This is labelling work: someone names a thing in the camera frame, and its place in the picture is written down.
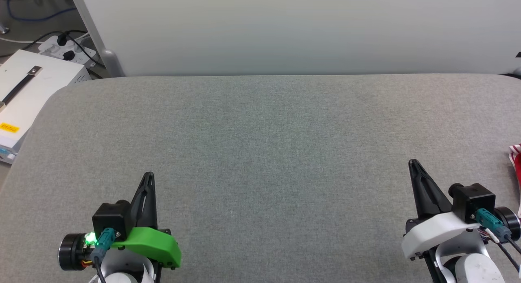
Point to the black power plug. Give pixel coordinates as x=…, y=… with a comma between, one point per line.
x=68, y=55
x=62, y=39

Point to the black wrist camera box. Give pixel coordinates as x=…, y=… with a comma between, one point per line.
x=110, y=218
x=472, y=199

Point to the red white basketball jersey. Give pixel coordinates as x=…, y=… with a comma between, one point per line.
x=517, y=165

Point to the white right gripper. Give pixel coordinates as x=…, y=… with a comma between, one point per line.
x=431, y=232

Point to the white equipment box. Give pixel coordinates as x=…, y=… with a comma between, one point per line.
x=40, y=83

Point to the grey metal stand leg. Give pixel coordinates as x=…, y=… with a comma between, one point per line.
x=3, y=29

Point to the grey partition foot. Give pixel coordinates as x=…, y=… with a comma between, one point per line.
x=112, y=65

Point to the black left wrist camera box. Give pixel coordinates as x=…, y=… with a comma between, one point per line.
x=110, y=218

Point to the yellow warning sticker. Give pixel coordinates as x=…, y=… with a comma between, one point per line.
x=9, y=127

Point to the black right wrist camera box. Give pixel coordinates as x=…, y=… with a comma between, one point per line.
x=472, y=199

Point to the white partition panel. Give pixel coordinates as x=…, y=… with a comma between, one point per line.
x=305, y=30

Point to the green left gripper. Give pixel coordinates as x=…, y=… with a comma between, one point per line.
x=154, y=242

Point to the white paper label band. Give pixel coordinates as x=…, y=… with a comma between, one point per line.
x=148, y=273

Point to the white power strip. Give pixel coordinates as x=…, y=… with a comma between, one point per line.
x=55, y=51

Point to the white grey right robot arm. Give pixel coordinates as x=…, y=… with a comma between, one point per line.
x=472, y=270

